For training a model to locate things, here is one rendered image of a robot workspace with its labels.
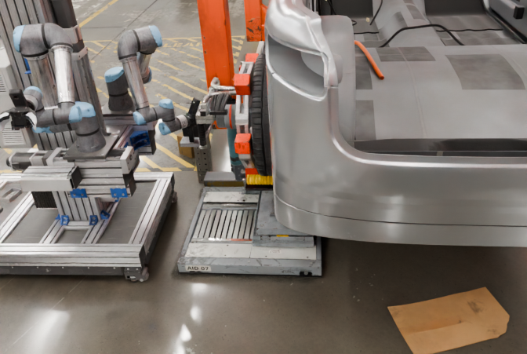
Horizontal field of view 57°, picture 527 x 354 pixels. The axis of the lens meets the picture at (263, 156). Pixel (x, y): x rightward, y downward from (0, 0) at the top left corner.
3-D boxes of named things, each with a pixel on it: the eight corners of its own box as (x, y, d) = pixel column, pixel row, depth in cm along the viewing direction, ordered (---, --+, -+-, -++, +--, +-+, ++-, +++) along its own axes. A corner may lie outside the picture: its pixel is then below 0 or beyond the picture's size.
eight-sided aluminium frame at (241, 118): (252, 184, 259) (245, 89, 232) (241, 184, 260) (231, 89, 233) (263, 136, 306) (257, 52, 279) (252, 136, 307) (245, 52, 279)
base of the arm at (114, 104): (104, 111, 293) (101, 96, 288) (113, 100, 305) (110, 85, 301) (129, 111, 291) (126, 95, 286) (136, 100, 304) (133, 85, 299)
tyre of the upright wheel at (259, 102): (299, 153, 225) (300, 28, 245) (248, 153, 227) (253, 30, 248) (303, 189, 287) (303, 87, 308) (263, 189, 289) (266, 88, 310)
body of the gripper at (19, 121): (31, 130, 196) (38, 118, 206) (27, 111, 192) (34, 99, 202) (10, 131, 194) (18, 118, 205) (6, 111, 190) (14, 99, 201)
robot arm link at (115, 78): (105, 90, 295) (99, 68, 288) (126, 85, 301) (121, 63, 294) (110, 96, 286) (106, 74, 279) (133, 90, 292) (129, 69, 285)
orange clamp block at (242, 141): (252, 145, 247) (250, 154, 240) (237, 145, 248) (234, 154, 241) (251, 133, 244) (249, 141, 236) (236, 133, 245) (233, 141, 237)
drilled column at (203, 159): (211, 183, 369) (205, 133, 348) (198, 183, 370) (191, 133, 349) (213, 176, 377) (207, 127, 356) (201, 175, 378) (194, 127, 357)
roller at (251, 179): (295, 187, 272) (294, 178, 269) (242, 186, 276) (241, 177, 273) (295, 180, 277) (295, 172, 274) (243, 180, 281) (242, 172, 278)
